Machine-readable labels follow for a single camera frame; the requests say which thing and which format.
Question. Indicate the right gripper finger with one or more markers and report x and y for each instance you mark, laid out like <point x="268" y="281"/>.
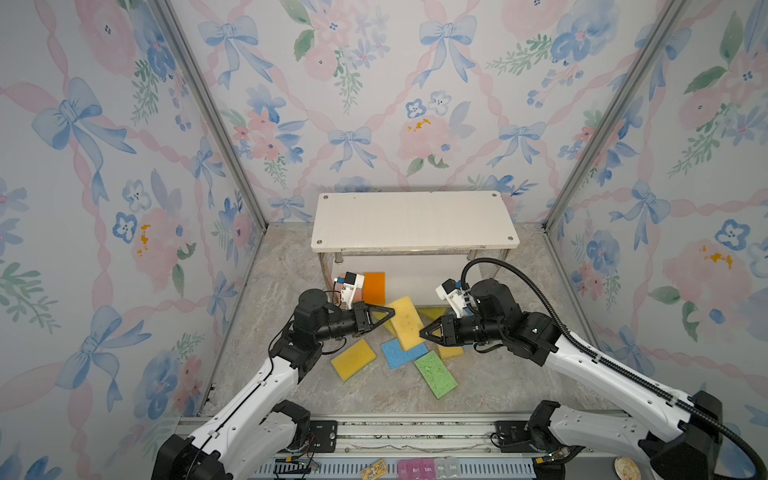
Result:
<point x="434" y="337"/>
<point x="443" y="327"/>

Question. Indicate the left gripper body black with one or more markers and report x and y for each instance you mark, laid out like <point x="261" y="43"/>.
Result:
<point x="344" y="324"/>

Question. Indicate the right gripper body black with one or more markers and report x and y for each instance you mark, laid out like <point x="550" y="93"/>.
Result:
<point x="473" y="328"/>

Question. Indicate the yellow sponge bottom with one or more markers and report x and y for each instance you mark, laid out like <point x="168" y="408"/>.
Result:
<point x="406" y="324"/>

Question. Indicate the dark yellow sponge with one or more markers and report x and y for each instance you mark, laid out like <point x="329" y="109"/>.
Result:
<point x="446" y="353"/>

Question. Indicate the blue sponge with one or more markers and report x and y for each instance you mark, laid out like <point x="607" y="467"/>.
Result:
<point x="397" y="357"/>

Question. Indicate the green sponge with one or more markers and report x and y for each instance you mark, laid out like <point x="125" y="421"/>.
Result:
<point x="436" y="375"/>

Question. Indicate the white two-tier shelf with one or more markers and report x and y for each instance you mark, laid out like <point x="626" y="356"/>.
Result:
<point x="417" y="240"/>

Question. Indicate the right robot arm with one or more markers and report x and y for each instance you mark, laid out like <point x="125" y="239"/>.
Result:
<point x="657" y="429"/>

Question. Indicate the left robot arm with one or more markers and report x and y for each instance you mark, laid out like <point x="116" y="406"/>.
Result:
<point x="260" y="421"/>

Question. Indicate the yellow sponge upper right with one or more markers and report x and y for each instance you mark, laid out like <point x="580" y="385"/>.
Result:
<point x="431" y="313"/>

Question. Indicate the yellow sponge under orange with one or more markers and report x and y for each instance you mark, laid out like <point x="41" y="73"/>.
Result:
<point x="353" y="359"/>

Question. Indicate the clear plastic box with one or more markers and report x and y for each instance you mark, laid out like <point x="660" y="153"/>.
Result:
<point x="447" y="468"/>

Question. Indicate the pink plastic box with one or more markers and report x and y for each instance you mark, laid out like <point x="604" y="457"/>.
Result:
<point x="416" y="469"/>

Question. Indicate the yellow patterned card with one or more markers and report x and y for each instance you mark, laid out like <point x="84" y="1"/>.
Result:
<point x="376" y="471"/>

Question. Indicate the round patterned disc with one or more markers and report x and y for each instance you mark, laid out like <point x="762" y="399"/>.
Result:
<point x="627" y="469"/>

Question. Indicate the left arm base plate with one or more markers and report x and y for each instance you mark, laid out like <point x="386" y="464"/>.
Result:
<point x="314" y="436"/>

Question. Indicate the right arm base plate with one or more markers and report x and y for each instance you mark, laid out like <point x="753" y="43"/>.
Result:
<point x="516" y="437"/>

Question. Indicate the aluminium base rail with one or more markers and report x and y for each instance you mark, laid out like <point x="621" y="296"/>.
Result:
<point x="362" y="441"/>

